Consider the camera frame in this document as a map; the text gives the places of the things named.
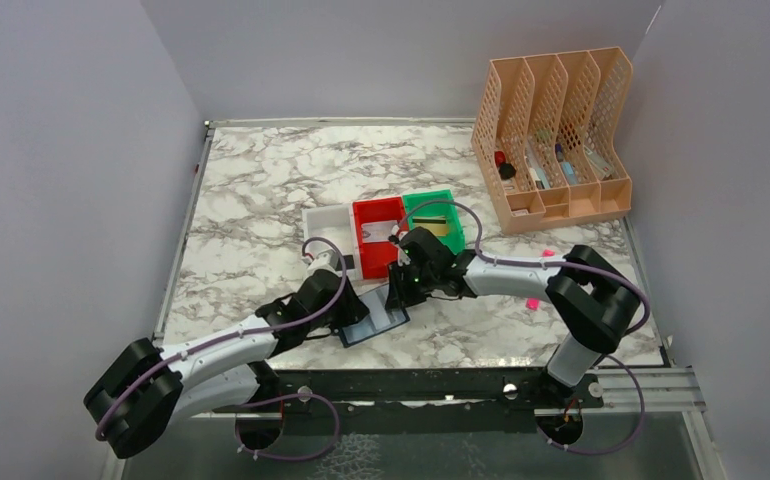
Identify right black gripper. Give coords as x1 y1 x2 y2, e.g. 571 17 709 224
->
385 258 438 311

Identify navy blue card holder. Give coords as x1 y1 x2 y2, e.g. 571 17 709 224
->
338 285 410 348

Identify white plastic bin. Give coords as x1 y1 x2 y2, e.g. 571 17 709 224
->
302 204 362 281

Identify peach file organizer rack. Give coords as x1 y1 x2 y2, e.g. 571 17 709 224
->
471 47 633 234

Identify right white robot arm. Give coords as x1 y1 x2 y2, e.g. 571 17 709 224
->
385 227 649 407

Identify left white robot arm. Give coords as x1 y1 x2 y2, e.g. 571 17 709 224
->
83 270 371 459

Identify gold card in green bin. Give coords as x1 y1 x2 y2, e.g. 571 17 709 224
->
413 216 450 237

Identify red plastic bin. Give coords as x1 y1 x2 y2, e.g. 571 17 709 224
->
351 197 406 280

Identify green plastic bin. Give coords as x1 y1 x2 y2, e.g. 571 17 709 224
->
402 189 466 254

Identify pink highlighter pen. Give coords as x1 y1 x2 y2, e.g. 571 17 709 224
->
525 249 555 311

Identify red black stamp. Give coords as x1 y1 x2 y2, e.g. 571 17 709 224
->
494 150 517 181

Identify clear pen pack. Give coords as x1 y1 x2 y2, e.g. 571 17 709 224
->
525 141 550 190

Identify grey stapler in rack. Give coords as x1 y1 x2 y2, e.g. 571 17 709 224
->
583 145 616 180

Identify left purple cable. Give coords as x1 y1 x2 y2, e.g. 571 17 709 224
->
95 237 349 442

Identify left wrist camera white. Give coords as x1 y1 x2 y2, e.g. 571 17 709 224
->
305 251 342 275

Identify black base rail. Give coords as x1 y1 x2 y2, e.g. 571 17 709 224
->
126 354 704 439

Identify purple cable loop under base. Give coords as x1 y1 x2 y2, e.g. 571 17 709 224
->
233 394 341 462

